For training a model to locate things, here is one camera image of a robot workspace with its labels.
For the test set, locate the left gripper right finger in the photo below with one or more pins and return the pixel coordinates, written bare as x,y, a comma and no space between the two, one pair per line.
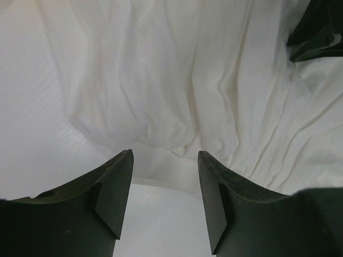
245,219

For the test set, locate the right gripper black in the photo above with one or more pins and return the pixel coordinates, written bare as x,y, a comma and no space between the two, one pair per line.
319,32

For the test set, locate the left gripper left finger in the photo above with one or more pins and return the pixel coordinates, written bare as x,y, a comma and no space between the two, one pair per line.
83,217

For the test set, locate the white skirt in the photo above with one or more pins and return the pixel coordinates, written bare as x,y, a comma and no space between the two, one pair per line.
171,78

